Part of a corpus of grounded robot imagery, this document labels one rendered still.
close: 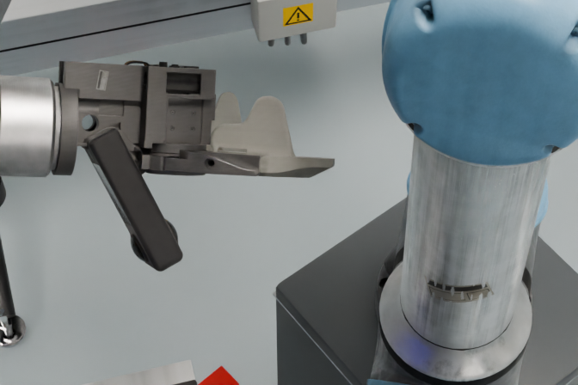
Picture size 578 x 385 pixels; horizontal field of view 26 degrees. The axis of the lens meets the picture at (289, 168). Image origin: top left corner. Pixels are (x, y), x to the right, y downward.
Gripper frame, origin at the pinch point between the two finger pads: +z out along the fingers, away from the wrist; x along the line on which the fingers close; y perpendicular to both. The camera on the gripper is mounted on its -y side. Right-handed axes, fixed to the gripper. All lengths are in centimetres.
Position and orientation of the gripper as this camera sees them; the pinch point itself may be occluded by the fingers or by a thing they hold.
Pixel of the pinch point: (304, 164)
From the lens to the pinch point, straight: 100.5
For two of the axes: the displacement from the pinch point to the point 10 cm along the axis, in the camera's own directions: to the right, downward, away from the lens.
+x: -3.0, -0.8, 9.5
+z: 9.5, 0.3, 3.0
